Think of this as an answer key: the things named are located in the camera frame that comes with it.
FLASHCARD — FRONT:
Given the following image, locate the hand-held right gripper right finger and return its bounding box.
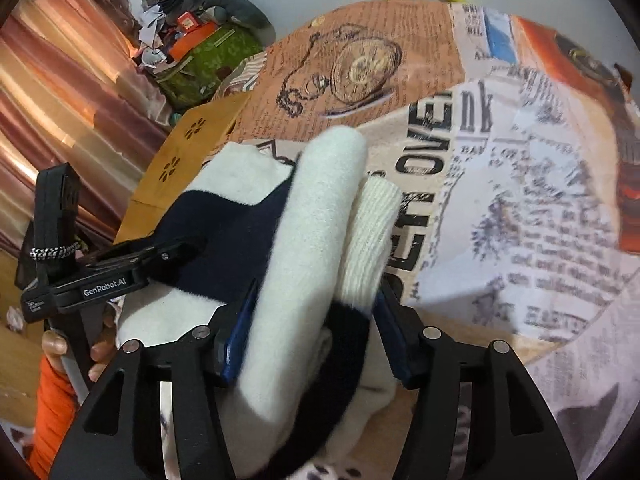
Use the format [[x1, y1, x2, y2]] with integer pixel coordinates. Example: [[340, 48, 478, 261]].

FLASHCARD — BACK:
[[375, 282, 576, 480]]

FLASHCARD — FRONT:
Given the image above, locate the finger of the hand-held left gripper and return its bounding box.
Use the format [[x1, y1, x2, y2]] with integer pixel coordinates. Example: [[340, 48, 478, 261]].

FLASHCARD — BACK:
[[80, 239, 193, 281]]

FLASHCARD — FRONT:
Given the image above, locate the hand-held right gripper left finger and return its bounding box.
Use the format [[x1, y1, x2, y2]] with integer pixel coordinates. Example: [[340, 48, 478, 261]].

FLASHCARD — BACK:
[[47, 280, 261, 480]]

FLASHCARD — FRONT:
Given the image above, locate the black and white striped sweater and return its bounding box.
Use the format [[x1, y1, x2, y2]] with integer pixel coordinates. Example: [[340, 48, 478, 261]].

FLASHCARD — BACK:
[[115, 127, 403, 480]]

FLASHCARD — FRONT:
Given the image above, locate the person's left hand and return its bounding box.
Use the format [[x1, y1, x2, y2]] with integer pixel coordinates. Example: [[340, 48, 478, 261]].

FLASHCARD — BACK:
[[41, 305, 120, 383]]

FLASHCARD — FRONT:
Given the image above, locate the pink curtain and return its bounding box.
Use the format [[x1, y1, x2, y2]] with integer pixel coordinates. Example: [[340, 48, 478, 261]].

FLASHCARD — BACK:
[[0, 0, 171, 256]]

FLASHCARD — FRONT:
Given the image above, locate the newspaper print blanket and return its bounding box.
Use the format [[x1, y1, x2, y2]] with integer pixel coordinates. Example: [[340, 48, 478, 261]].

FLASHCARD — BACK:
[[200, 0, 640, 480]]

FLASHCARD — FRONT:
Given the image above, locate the green camouflage bag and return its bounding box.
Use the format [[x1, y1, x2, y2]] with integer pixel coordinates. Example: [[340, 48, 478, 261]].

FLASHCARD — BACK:
[[157, 22, 266, 111]]

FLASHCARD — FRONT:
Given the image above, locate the orange box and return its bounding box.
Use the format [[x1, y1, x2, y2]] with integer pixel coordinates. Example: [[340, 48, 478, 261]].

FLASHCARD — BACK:
[[167, 22, 218, 58]]

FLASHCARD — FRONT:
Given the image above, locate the grey plush toy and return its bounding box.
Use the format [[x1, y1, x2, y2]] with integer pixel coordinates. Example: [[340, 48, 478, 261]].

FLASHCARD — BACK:
[[192, 0, 276, 31]]

